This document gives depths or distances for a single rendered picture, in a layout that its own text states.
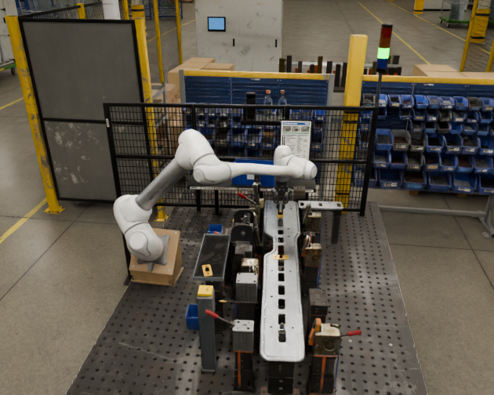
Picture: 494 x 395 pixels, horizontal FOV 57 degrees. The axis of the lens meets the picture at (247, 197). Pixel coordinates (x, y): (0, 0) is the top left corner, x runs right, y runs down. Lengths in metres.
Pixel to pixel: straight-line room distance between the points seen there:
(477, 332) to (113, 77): 3.69
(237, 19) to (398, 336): 7.29
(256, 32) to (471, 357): 6.87
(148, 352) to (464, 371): 2.12
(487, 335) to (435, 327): 0.36
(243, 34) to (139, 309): 6.99
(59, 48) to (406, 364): 3.81
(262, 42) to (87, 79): 4.96
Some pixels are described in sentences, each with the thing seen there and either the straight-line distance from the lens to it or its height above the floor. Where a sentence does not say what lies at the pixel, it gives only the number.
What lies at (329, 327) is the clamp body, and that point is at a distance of 1.99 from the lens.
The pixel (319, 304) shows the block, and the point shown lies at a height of 1.03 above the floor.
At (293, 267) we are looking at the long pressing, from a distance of 2.39.
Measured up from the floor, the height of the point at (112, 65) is 1.59.
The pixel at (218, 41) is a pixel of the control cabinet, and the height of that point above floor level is 1.10.
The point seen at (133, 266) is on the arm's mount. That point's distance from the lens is 2.80.
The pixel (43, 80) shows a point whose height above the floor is 1.43.
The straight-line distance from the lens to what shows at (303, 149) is 3.26.
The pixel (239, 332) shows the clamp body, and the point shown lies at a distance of 1.95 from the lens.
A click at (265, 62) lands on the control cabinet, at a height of 0.75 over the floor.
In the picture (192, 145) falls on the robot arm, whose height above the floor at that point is 1.60.
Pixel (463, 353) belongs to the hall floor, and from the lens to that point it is 3.65.
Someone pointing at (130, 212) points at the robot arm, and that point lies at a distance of 2.59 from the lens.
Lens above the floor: 2.41
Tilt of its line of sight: 27 degrees down
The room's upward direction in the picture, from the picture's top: straight up
